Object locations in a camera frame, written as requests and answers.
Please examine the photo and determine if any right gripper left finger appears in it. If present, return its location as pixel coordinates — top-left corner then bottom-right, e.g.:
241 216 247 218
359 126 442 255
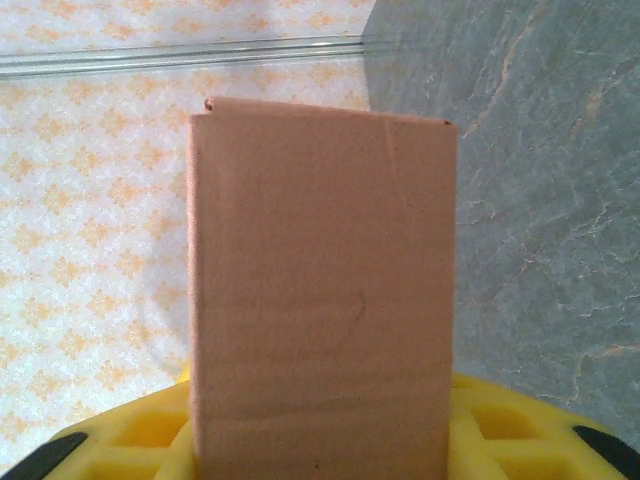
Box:
7 362 199 480

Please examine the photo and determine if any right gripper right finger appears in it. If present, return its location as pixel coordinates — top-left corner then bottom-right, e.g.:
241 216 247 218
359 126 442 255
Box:
447 372 640 480

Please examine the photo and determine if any salmon pink paper box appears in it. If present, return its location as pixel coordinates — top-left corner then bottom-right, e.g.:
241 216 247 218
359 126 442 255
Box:
187 96 460 480

